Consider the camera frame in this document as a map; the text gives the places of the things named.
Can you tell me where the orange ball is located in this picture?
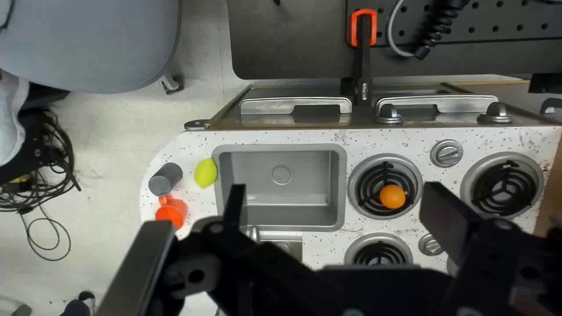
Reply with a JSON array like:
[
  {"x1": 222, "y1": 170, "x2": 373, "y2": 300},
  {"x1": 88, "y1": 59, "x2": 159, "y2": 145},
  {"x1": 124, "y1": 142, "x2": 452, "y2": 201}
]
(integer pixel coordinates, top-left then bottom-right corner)
[{"x1": 378, "y1": 182, "x2": 410, "y2": 212}]

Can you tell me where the grey cable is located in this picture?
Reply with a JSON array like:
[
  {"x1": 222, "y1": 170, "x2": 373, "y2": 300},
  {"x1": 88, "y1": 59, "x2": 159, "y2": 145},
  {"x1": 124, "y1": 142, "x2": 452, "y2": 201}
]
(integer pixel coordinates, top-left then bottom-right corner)
[{"x1": 385, "y1": 0, "x2": 419, "y2": 59}]

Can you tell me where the black cable tangle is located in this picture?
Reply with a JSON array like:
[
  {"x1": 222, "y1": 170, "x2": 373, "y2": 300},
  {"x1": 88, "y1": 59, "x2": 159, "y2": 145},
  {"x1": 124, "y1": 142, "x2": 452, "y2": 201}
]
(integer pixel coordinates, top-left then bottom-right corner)
[{"x1": 0, "y1": 107, "x2": 85, "y2": 263}]

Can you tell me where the silver stove knob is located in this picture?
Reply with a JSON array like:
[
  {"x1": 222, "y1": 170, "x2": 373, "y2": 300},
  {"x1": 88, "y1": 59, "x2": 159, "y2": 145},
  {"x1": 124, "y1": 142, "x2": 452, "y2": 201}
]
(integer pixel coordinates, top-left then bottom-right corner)
[
  {"x1": 417, "y1": 231, "x2": 447, "y2": 258},
  {"x1": 429, "y1": 138, "x2": 466, "y2": 170}
]

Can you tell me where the black coil toy burner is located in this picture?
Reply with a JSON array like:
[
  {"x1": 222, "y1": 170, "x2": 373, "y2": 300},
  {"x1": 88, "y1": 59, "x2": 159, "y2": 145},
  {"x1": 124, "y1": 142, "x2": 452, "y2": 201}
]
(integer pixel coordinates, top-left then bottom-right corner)
[
  {"x1": 347, "y1": 152, "x2": 426, "y2": 221},
  {"x1": 343, "y1": 231, "x2": 415, "y2": 268},
  {"x1": 459, "y1": 150, "x2": 547, "y2": 219}
]

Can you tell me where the grey office chair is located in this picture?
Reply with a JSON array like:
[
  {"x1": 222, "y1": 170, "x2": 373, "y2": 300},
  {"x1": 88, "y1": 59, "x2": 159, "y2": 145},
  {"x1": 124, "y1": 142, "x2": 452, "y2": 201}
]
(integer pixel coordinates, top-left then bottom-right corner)
[{"x1": 0, "y1": 0, "x2": 187, "y2": 96}]

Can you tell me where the wooden toy kitchen cabinet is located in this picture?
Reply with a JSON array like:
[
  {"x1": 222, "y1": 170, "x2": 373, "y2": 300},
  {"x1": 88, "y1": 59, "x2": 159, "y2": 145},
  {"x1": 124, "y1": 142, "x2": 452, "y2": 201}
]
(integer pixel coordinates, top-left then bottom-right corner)
[{"x1": 533, "y1": 154, "x2": 562, "y2": 238}]

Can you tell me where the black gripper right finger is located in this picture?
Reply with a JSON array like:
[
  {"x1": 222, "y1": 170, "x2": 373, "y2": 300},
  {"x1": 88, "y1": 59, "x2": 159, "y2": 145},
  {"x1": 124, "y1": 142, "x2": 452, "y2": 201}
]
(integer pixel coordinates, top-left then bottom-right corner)
[{"x1": 419, "y1": 180, "x2": 562, "y2": 316}]

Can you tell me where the black clamp with orange grip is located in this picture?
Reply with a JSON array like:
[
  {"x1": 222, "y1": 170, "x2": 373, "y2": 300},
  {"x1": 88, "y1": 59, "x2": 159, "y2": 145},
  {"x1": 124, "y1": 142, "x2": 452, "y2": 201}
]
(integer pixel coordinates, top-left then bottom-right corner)
[{"x1": 341, "y1": 6, "x2": 382, "y2": 110}]

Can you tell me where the silver oven door handle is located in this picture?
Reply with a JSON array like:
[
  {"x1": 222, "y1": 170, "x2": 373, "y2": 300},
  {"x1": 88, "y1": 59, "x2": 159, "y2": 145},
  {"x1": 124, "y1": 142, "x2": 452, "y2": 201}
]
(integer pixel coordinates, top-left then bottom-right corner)
[
  {"x1": 239, "y1": 94, "x2": 355, "y2": 126},
  {"x1": 375, "y1": 92, "x2": 501, "y2": 121}
]

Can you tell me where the white fabric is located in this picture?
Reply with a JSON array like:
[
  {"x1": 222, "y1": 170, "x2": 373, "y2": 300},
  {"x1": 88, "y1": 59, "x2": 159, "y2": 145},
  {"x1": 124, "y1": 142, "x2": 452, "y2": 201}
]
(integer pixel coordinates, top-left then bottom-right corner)
[{"x1": 0, "y1": 68, "x2": 32, "y2": 168}]

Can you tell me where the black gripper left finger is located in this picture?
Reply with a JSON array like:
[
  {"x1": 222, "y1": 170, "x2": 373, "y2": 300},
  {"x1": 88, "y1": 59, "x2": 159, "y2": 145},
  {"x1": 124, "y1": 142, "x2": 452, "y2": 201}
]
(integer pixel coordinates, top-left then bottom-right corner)
[{"x1": 95, "y1": 182, "x2": 261, "y2": 316}]

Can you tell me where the thick black sleeved cable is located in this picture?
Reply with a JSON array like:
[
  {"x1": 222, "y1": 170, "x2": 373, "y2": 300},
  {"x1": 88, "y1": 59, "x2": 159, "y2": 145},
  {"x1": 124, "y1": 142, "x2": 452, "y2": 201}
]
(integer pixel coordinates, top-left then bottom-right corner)
[{"x1": 412, "y1": 0, "x2": 471, "y2": 61}]

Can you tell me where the white speckled toy kitchen counter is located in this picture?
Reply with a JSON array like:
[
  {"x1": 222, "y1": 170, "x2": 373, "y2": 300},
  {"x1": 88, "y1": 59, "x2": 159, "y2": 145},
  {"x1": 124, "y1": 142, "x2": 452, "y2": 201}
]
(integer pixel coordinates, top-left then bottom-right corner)
[{"x1": 139, "y1": 124, "x2": 562, "y2": 277}]

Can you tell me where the yellow-green toy lemon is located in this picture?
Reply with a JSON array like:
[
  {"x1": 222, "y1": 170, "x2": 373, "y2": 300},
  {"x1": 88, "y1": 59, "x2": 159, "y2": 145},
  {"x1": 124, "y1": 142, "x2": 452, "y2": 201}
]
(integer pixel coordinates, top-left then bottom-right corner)
[{"x1": 194, "y1": 156, "x2": 220, "y2": 189}]

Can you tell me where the grey cylinder object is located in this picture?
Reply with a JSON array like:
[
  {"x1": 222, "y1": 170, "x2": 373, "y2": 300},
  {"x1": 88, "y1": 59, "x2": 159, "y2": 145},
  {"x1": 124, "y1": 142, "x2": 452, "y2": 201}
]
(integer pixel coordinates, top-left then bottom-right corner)
[{"x1": 148, "y1": 161, "x2": 185, "y2": 198}]

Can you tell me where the orange cup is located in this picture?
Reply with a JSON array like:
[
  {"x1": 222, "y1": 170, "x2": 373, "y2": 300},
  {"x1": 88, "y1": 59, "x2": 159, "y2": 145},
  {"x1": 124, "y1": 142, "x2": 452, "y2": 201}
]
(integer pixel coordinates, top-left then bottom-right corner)
[{"x1": 155, "y1": 193, "x2": 190, "y2": 231}]

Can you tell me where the black perforated robot table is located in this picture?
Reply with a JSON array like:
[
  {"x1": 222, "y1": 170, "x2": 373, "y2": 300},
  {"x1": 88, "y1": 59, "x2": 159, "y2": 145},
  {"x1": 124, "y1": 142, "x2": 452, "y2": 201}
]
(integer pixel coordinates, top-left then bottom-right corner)
[{"x1": 227, "y1": 0, "x2": 562, "y2": 80}]

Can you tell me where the metal toy sink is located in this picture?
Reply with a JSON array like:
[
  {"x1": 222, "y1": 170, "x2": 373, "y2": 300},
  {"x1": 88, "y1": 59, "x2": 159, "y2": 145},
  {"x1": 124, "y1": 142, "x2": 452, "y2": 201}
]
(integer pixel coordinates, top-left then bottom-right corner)
[{"x1": 211, "y1": 142, "x2": 348, "y2": 231}]

